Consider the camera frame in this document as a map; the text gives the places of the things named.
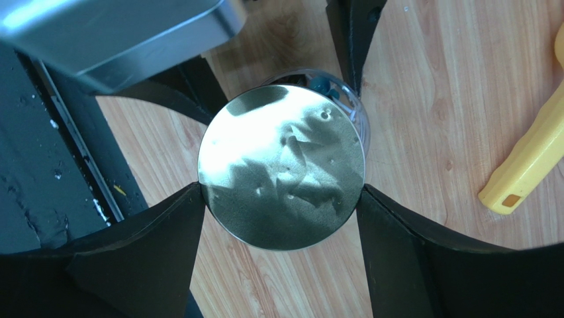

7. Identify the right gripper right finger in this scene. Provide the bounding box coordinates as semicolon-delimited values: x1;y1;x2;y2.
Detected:
356;185;563;317

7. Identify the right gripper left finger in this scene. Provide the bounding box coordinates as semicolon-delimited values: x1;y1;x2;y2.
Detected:
1;182;205;317

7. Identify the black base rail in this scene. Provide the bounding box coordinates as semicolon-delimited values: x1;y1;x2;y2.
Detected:
1;44;148;254

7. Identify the clear glass jar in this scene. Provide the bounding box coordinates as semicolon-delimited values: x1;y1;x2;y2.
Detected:
261;68;371;156

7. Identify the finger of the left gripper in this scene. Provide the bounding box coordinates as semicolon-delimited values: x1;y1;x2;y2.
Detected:
326;0;387;95
113;56;228;125

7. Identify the yellow plastic scoop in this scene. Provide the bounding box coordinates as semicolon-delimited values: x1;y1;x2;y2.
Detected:
478;22;564;215

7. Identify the white jar lid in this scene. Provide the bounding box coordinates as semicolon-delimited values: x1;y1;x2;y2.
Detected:
198;85;365;251

